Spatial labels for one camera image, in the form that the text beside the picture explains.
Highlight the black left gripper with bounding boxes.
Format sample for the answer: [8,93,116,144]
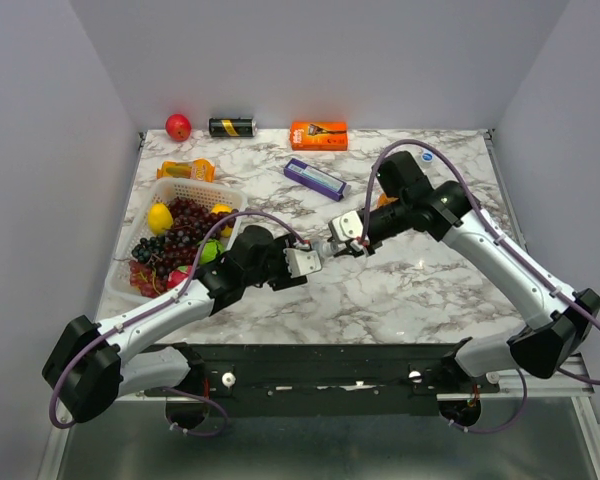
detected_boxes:
[244,234,308,292]

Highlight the orange juice bottle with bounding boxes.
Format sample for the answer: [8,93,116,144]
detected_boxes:
[377,193,396,208]

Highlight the small water bottle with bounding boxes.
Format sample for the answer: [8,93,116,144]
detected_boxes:
[311,239,340,259]

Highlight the blue white bottle cap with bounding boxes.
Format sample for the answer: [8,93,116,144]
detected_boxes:
[421,151,434,164]

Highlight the large clear plastic bottle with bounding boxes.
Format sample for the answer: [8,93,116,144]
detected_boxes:
[419,149,438,174]

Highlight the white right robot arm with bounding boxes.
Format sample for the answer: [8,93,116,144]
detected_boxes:
[329,151,600,392]

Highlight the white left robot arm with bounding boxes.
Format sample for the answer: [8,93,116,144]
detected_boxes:
[42,225,321,429]

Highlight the yellow lemon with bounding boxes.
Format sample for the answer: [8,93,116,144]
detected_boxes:
[147,203,174,235]
[211,204,234,238]

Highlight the purple toothpaste box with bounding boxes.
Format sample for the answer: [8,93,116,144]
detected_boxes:
[283,158,350,202]

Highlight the dark red grapes bunch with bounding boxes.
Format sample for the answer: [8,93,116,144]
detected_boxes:
[152,197,225,281]

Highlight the pink dragon fruit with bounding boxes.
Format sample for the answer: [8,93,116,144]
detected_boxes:
[167,265,192,290]

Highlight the orange razor box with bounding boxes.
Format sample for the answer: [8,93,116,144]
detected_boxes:
[289,122,349,151]

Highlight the orange snack bag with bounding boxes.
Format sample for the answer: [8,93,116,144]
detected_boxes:
[156,158,215,183]

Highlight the light red grapes bunch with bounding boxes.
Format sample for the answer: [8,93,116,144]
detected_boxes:
[129,260,167,298]

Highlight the dark blue grapes bunch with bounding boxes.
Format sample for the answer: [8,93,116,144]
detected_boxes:
[131,235,165,266]

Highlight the white plastic basket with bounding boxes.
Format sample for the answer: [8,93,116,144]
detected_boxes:
[105,177,248,305]

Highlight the black gold can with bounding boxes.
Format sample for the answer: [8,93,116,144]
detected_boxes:
[208,118,257,138]

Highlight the red apple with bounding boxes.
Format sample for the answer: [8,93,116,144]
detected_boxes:
[165,114,192,142]

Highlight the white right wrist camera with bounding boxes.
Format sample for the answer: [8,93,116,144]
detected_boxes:
[328,210,363,246]

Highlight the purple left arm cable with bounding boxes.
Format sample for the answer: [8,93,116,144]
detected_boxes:
[48,209,314,437]

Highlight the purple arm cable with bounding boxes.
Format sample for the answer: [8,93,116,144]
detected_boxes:
[360,139,600,434]
[48,209,314,437]

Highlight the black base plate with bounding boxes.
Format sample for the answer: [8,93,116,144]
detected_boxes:
[79,342,566,419]

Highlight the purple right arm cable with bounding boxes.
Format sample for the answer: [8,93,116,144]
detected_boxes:
[360,139,600,434]

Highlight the aluminium mounting rail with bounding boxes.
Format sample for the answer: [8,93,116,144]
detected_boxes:
[59,355,594,404]

